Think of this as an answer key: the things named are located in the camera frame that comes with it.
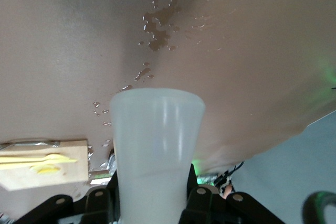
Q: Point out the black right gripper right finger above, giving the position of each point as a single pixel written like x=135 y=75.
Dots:
x=210 y=208

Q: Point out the yellow plastic knife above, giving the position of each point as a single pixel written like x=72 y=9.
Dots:
x=39 y=161

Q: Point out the translucent sauce bottle orange cap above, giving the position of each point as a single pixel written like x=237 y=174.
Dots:
x=157 y=142

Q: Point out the silver digital kitchen scale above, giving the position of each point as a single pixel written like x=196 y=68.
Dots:
x=110 y=163

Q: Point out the yellow lemon slice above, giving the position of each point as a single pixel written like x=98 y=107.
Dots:
x=42 y=167
x=50 y=171

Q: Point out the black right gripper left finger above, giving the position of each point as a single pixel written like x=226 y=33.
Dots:
x=97 y=208

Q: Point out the yellow plastic fork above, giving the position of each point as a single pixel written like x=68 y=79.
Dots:
x=56 y=156

